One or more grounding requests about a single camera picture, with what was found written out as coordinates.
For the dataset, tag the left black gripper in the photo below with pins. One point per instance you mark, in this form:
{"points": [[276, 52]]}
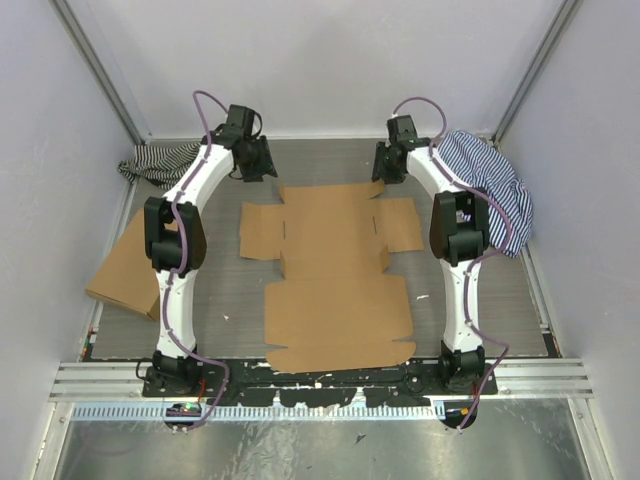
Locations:
{"points": [[265, 165]]}

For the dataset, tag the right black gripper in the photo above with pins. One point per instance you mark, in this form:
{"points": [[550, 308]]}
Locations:
{"points": [[379, 172]]}

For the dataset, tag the brown cardboard box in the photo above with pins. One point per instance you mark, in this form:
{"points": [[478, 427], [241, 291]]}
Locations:
{"points": [[126, 278], [336, 306]]}

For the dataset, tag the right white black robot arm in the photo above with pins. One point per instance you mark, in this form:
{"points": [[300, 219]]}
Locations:
{"points": [[458, 238]]}

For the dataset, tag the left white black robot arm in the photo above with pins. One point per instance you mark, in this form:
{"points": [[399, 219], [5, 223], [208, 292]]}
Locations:
{"points": [[175, 241]]}

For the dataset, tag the folded brown cardboard box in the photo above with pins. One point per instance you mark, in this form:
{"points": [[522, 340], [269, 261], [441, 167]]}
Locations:
{"points": [[126, 278]]}

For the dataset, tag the black white striped cloth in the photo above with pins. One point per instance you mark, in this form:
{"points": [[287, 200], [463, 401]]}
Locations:
{"points": [[161, 166]]}

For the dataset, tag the blue white striped cloth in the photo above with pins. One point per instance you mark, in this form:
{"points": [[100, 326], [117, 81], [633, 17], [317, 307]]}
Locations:
{"points": [[481, 166]]}

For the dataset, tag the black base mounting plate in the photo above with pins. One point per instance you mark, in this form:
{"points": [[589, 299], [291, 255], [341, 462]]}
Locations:
{"points": [[253, 383]]}

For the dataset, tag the left aluminium frame post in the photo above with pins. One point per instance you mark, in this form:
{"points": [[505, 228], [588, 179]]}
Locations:
{"points": [[96, 66]]}

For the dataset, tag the aluminium frame post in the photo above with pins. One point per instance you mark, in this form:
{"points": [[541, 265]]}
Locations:
{"points": [[96, 66], [559, 24]]}

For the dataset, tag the right aluminium frame post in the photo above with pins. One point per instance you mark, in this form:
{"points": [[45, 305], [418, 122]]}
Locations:
{"points": [[559, 24]]}

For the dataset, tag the aluminium rail with cable duct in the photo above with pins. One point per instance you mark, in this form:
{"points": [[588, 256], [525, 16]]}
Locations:
{"points": [[111, 390]]}

